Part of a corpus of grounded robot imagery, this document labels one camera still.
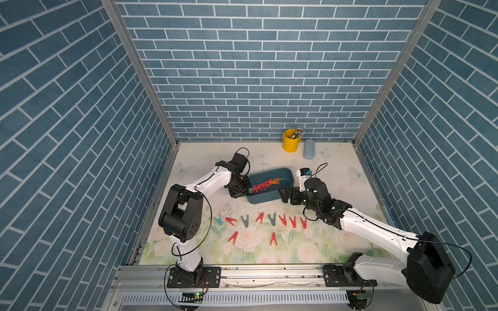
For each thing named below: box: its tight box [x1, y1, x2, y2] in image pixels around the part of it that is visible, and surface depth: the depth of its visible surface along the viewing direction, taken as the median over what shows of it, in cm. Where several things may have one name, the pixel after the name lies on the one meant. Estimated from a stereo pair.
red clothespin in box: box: [251, 179, 273, 195], surface depth 97 cm
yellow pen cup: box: [282, 128, 302, 153], surface depth 115 cm
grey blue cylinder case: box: [303, 138, 316, 161], surface depth 118 cm
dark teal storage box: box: [245, 167, 296, 205], surface depth 95 cm
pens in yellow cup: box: [291, 128, 306, 140], surface depth 106 cm
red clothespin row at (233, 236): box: [228, 230, 238, 245], surface depth 86 cm
